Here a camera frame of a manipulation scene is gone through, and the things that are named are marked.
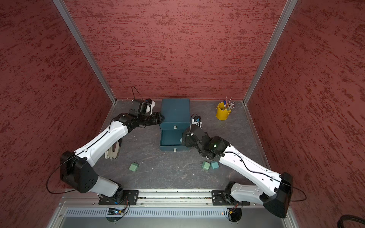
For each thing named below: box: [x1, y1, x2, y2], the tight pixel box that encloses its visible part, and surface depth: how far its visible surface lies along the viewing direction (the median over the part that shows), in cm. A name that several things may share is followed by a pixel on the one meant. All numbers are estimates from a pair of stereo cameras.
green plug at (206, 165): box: [201, 161, 211, 171], surface depth 85 cm
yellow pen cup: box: [215, 100, 235, 121], surface depth 106 cm
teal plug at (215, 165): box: [210, 161, 220, 170], surface depth 86 cm
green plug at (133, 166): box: [128, 162, 139, 172], surface depth 85 cm
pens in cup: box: [223, 95, 236, 111], surface depth 97 cm
